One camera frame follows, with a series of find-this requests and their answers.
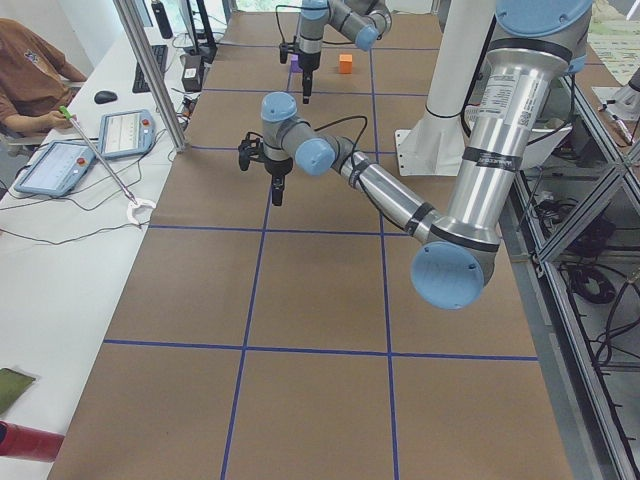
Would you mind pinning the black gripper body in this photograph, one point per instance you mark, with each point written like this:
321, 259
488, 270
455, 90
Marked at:
306, 70
277, 169

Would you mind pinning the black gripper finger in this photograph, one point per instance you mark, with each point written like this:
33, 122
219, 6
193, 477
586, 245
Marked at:
306, 87
277, 190

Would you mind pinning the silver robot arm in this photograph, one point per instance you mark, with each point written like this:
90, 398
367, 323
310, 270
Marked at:
496, 63
360, 22

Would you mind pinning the purple foam block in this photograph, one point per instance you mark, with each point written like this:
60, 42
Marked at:
294, 64

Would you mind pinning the orange foam block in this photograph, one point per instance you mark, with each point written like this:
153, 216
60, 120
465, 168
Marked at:
345, 64

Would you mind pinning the reacher grabber stick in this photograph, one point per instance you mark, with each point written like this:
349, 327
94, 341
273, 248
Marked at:
135, 203

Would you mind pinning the far teach pendant tablet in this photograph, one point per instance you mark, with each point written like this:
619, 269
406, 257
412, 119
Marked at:
126, 134

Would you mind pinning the teach pendant tablet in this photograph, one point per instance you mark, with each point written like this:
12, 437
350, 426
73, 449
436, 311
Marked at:
126, 134
57, 169

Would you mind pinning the black computer mouse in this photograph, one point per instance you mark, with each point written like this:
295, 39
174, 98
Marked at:
105, 96

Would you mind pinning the near teach pendant tablet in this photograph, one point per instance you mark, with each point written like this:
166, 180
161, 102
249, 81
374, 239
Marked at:
57, 169

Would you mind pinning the white plastic chair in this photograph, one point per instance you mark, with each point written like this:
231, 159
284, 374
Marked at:
542, 143

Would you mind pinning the person in brown shirt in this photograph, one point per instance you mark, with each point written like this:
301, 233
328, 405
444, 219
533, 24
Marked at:
34, 81

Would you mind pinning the green bean bag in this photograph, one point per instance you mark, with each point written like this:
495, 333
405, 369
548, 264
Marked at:
13, 385

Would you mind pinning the red cylinder bottle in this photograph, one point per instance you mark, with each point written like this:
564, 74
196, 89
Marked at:
20, 442

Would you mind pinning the aluminium frame post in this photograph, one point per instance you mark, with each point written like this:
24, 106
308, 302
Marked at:
142, 50

